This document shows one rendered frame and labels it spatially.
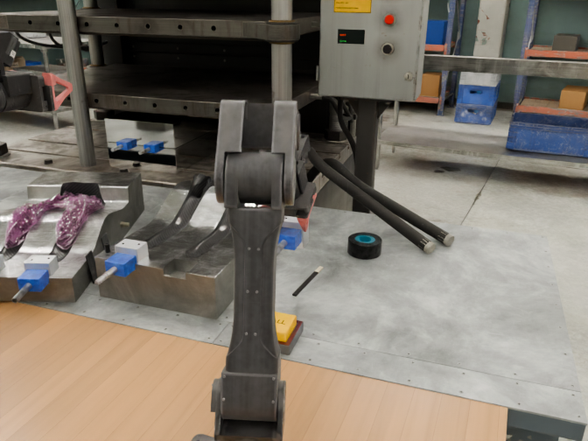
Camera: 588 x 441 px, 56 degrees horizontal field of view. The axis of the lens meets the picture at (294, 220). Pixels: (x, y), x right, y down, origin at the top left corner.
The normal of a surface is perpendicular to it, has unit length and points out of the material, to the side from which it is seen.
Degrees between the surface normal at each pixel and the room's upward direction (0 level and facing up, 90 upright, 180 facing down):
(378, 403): 0
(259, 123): 78
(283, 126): 52
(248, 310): 72
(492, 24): 90
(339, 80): 90
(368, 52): 90
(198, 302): 90
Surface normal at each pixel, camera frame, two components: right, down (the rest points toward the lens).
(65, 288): -0.02, 0.39
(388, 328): 0.01, -0.92
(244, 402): -0.06, 0.07
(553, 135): -0.40, 0.40
